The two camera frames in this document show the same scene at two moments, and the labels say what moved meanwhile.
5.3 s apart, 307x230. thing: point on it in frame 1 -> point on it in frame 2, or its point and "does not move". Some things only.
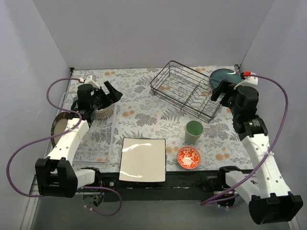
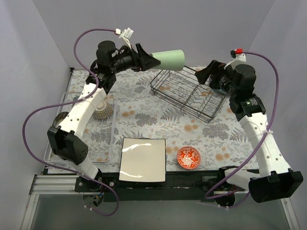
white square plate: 143,160 does not move
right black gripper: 225,91 -> 213,74
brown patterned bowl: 104,113 does not move
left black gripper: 103,96 -> 139,57
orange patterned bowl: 189,157 does not move
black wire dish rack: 187,89 does not move
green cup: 194,129 -> 172,60
